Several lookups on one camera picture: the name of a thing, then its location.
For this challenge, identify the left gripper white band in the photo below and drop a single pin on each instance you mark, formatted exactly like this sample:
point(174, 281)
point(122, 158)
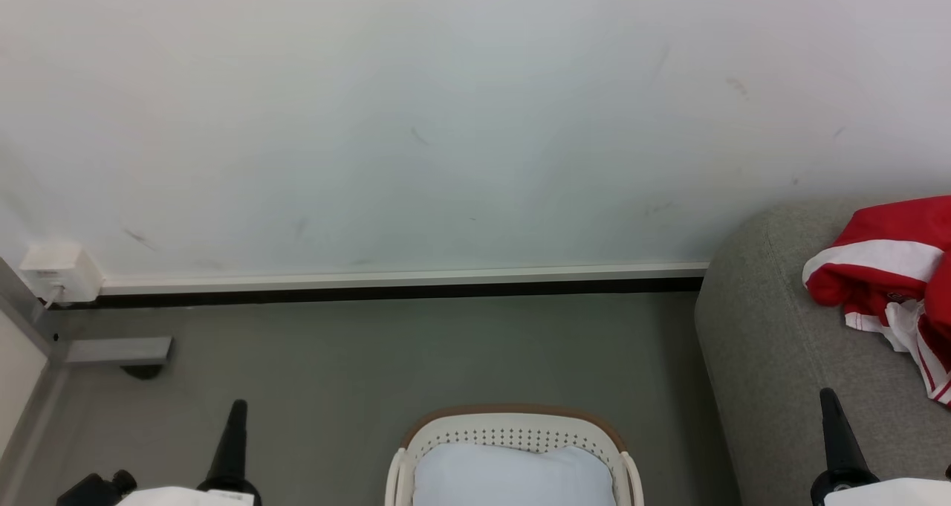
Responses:
point(186, 498)

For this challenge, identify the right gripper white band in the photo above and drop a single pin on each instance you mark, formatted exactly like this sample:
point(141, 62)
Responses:
point(899, 495)

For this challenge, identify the white perforated laundry basket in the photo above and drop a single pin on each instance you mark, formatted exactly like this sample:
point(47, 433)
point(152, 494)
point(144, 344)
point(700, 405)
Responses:
point(513, 428)

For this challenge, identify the grey fabric sofa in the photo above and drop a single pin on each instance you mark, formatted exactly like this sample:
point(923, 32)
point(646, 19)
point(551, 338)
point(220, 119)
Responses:
point(780, 357)

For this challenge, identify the grey framed partition panel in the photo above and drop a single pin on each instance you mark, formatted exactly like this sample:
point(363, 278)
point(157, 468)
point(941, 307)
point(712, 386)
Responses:
point(18, 372)

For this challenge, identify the white cloth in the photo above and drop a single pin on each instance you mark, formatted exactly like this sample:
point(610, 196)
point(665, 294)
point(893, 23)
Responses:
point(513, 480)

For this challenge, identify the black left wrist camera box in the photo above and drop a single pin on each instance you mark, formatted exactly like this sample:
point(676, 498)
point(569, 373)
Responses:
point(93, 491)

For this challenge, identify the grey metal floor bracket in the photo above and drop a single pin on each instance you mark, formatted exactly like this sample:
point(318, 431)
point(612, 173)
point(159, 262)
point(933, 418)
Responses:
point(119, 350)

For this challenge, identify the white black wall baseboard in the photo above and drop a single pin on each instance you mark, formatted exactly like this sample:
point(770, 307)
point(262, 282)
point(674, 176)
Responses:
point(409, 283)

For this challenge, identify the white wall socket box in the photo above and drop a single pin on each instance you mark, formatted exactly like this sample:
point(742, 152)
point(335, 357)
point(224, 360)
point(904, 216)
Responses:
point(63, 272)

